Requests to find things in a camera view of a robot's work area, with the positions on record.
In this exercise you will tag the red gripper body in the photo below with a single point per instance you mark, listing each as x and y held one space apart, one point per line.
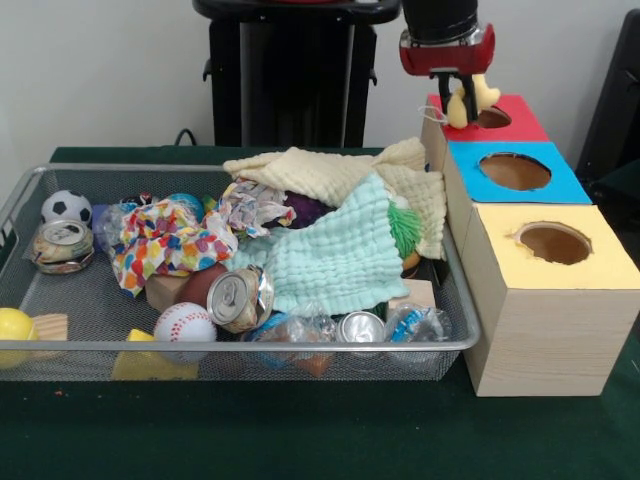
445 60

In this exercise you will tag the light blue waffle cloth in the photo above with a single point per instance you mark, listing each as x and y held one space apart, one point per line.
330 265

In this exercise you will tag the black chair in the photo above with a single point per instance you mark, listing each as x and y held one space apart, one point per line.
620 100

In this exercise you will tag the plain yellow ball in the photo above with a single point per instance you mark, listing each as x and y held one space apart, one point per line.
15 327

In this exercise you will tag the brown toy football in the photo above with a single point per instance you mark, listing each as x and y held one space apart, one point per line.
200 287

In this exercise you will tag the black and white soccer ball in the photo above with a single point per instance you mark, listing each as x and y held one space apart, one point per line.
65 207

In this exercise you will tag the crushed soda can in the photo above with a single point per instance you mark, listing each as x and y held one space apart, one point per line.
237 300
62 247
361 327

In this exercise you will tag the cream waffle cloth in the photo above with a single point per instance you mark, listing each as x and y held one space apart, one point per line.
320 170

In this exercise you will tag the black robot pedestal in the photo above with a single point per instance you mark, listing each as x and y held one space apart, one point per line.
300 75

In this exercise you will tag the white baseball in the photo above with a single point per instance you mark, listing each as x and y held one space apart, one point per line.
185 325

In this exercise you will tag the dark green side table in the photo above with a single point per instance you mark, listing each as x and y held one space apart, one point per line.
620 192

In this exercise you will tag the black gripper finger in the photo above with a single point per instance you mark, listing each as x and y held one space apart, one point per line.
445 95
471 100

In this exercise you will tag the colourful knotted cloth ball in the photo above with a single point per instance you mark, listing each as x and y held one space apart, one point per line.
255 207
160 240

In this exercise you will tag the dark green table cloth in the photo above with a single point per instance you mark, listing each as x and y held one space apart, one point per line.
300 430

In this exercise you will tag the shallow clear mesh bin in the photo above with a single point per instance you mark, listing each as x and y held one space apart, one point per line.
440 362

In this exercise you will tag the green spiky ball with eyes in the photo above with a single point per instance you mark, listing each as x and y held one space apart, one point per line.
405 225

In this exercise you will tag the crushed clear plastic bottle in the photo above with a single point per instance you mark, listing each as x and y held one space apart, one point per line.
422 322

